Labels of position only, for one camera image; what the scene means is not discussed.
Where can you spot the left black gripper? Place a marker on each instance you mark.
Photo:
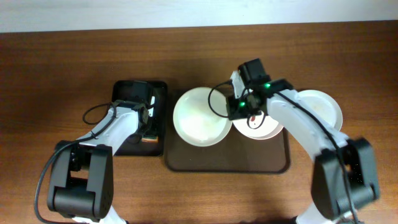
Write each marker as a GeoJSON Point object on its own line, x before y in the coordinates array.
{"type": "Point", "coordinates": [149, 134]}

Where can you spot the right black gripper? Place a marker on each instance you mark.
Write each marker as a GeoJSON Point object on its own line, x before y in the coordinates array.
{"type": "Point", "coordinates": [235, 109]}

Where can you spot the orange green scrub sponge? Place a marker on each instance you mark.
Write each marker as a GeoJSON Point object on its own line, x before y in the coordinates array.
{"type": "Point", "coordinates": [152, 140]}

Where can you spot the white plate with red sauce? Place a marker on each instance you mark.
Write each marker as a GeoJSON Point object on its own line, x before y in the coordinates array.
{"type": "Point", "coordinates": [258, 127]}

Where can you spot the cream plate with red stain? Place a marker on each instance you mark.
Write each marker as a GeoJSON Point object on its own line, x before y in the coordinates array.
{"type": "Point", "coordinates": [199, 117]}

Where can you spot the light blue stained plate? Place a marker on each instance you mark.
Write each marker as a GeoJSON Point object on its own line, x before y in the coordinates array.
{"type": "Point", "coordinates": [325, 106]}

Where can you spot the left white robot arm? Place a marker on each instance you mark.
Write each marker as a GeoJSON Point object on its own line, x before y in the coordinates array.
{"type": "Point", "coordinates": [81, 183]}

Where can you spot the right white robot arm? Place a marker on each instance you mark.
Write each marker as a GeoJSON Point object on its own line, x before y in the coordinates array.
{"type": "Point", "coordinates": [344, 169]}

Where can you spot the small black water tray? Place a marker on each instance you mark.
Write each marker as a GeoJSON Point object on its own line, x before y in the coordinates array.
{"type": "Point", "coordinates": [137, 95]}

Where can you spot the large brown serving tray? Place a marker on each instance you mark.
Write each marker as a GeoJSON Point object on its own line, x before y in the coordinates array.
{"type": "Point", "coordinates": [235, 153]}

